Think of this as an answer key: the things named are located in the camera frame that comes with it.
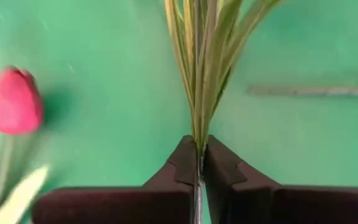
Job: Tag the red tulip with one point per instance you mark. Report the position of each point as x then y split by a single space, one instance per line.
11 99

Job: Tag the blue flower bunch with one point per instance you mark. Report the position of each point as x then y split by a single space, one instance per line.
202 93

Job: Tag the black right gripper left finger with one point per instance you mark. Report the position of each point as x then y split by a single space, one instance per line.
120 205

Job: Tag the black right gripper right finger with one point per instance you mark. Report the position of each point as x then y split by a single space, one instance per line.
291 205

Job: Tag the white tulip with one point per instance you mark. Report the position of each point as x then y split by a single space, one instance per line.
306 91

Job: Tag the green table mat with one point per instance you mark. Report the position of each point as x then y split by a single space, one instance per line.
120 93

